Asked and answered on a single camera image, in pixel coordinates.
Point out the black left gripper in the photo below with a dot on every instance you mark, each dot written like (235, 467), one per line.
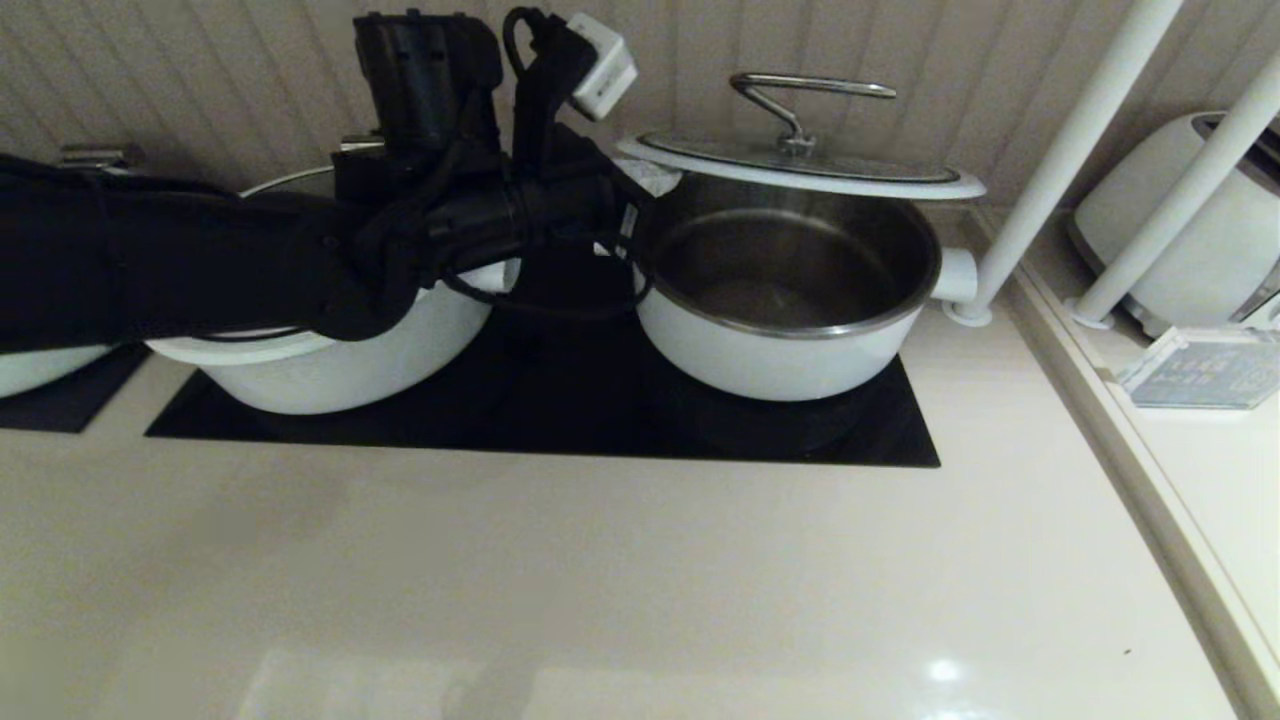
(540, 220)

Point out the glass lid with white rim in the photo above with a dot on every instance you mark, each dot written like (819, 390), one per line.
(800, 180)

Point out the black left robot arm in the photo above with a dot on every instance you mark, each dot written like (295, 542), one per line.
(150, 260)

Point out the white pot with steel interior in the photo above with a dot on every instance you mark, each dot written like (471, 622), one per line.
(780, 372)

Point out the large black induction cooktop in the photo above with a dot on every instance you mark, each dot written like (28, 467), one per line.
(570, 420)

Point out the white toaster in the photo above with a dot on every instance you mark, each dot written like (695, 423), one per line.
(1225, 260)

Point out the clear acrylic sign holder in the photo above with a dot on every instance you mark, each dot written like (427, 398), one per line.
(1200, 370)

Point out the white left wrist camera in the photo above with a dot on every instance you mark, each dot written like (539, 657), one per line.
(603, 65)

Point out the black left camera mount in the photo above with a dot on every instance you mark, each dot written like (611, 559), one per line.
(545, 80)

